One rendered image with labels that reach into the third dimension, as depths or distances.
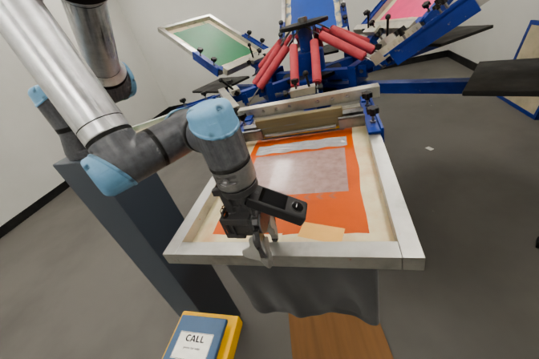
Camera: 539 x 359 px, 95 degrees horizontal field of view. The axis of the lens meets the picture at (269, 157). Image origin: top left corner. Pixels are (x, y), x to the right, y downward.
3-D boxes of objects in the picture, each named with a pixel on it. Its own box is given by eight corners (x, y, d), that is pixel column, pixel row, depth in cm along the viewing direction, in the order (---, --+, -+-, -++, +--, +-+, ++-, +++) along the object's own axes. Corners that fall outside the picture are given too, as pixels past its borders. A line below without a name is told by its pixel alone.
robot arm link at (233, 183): (255, 149, 46) (242, 175, 39) (261, 169, 48) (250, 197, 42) (219, 153, 48) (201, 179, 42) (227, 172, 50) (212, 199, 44)
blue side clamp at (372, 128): (384, 145, 86) (383, 127, 83) (369, 147, 88) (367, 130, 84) (372, 111, 111) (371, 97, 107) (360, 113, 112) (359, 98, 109)
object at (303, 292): (382, 328, 77) (378, 235, 56) (249, 316, 90) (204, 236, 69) (381, 317, 79) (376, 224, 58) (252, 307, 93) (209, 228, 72)
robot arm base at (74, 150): (58, 162, 78) (36, 135, 74) (98, 139, 90) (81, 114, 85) (89, 159, 73) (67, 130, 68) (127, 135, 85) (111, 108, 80)
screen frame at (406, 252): (424, 270, 46) (425, 258, 45) (168, 263, 64) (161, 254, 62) (369, 109, 111) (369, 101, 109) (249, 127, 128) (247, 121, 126)
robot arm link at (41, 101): (51, 127, 78) (19, 85, 71) (96, 110, 85) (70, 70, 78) (54, 132, 69) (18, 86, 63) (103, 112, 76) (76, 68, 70)
